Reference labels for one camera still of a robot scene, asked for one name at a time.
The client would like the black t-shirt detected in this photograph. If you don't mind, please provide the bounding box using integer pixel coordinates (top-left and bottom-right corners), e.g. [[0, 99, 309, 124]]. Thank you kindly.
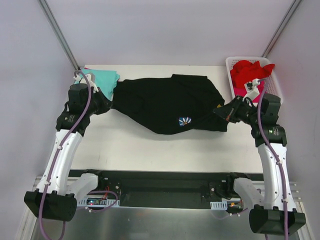
[[113, 74, 228, 135]]

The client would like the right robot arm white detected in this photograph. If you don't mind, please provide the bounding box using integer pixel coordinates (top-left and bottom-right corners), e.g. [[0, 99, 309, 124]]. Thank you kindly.
[[213, 93, 306, 239]]

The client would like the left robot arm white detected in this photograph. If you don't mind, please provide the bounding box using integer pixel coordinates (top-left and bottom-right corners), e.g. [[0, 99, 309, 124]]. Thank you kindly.
[[24, 83, 112, 222]]

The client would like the magenta t-shirt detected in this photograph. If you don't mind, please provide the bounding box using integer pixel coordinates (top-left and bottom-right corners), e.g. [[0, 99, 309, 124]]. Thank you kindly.
[[233, 81, 266, 103]]

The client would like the folded teal t-shirt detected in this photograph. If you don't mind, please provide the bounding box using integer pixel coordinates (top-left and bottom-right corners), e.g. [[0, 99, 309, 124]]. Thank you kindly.
[[73, 68, 120, 101]]

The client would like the white plastic basket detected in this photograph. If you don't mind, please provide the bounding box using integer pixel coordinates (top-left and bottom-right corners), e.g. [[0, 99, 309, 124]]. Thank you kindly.
[[225, 56, 283, 103]]

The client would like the red t-shirt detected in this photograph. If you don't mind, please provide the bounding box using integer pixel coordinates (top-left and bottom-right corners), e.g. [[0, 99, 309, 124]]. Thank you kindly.
[[230, 60, 275, 88]]

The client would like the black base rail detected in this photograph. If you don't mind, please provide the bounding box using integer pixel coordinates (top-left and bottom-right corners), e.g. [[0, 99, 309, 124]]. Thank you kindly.
[[68, 169, 264, 210]]

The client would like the right aluminium frame post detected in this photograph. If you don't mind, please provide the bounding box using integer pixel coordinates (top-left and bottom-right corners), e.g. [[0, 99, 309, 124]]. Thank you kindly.
[[260, 0, 304, 58]]

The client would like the aluminium frame post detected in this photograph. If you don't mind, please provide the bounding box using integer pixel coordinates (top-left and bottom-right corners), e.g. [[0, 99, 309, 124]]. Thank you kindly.
[[37, 0, 80, 70], [260, 0, 304, 58]]

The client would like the left aluminium frame post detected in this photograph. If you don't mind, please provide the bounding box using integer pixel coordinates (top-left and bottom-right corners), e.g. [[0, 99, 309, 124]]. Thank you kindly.
[[37, 0, 80, 70]]

